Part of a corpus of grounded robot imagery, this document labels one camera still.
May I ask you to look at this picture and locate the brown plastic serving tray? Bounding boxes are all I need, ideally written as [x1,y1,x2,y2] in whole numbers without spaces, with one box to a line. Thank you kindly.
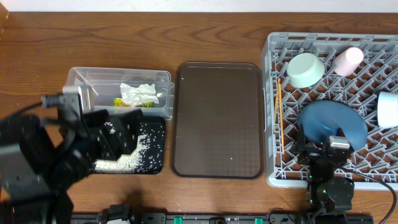
[170,62,265,180]

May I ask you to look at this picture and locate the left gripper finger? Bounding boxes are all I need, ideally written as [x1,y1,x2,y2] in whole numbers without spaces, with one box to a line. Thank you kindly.
[102,110,143,161]
[80,110,109,137]

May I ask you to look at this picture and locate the dark blue plate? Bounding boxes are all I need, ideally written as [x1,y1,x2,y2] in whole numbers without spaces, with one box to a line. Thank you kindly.
[297,100,368,152]

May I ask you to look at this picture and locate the grey plastic dishwasher rack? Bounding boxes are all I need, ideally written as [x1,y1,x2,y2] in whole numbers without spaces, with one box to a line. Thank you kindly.
[261,32,397,190]

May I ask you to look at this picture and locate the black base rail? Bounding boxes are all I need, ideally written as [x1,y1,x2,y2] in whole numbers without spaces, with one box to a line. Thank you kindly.
[70,205,374,224]

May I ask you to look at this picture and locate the light blue bowl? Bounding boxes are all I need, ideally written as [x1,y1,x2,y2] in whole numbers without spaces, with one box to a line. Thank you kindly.
[377,91,397,129]

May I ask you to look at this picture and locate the black rectangular waste tray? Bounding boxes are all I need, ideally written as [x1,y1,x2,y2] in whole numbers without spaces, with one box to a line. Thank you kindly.
[90,115,166,175]

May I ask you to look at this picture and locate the mint green bowl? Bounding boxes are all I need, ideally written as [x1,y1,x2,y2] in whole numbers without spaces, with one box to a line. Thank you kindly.
[287,53,325,88]

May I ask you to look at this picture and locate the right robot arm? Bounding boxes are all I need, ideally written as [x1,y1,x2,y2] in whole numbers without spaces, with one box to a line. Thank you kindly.
[293,125,354,223]

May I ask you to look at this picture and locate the white tissue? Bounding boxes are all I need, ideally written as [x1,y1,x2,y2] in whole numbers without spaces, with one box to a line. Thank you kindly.
[120,83,159,107]

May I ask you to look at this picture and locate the pink paper cup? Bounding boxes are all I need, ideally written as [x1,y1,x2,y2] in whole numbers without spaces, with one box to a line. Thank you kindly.
[332,47,364,77]

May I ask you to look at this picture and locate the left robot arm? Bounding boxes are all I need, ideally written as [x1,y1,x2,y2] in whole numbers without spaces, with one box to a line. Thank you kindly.
[1,110,143,223]

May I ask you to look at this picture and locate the clear plastic waste bin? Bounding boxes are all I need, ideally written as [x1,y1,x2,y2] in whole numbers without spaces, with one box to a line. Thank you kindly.
[66,67,175,120]

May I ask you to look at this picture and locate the green yellow snack wrapper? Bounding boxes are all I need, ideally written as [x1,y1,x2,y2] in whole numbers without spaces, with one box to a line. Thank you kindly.
[113,98,153,108]

